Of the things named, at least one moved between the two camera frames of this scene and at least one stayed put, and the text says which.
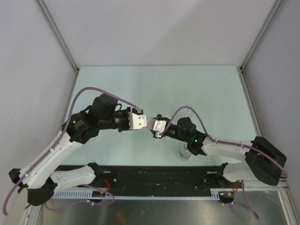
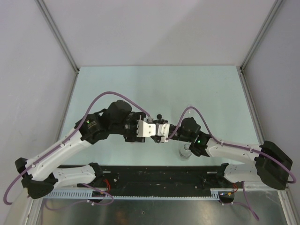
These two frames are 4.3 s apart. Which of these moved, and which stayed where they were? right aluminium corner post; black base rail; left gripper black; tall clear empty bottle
Moved: left gripper black
Stayed: black base rail; tall clear empty bottle; right aluminium corner post
